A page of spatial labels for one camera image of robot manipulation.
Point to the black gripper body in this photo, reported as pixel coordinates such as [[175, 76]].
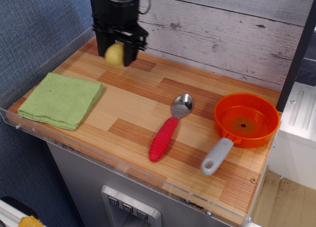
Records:
[[122, 17]]

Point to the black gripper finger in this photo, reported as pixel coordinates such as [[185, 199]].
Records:
[[104, 40], [130, 51]]

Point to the yellow potato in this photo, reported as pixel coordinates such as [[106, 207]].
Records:
[[114, 55]]

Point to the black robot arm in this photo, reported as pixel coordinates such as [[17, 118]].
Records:
[[117, 20]]

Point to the green folded towel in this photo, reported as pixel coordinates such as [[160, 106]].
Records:
[[61, 101]]

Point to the clear acrylic table guard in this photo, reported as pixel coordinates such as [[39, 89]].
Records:
[[135, 102]]

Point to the grey toy fridge front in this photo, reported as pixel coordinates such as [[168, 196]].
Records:
[[84, 179]]

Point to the silver dispenser button panel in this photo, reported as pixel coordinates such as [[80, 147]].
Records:
[[126, 211]]

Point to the white side counter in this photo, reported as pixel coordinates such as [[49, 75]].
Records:
[[293, 155]]

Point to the yellow object at corner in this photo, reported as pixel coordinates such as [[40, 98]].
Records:
[[30, 221]]

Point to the spoon with red handle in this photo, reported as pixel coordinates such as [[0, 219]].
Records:
[[181, 107]]

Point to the orange pot with grey handle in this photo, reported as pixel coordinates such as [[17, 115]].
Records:
[[243, 120]]

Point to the dark right post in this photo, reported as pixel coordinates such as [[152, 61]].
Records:
[[298, 58]]

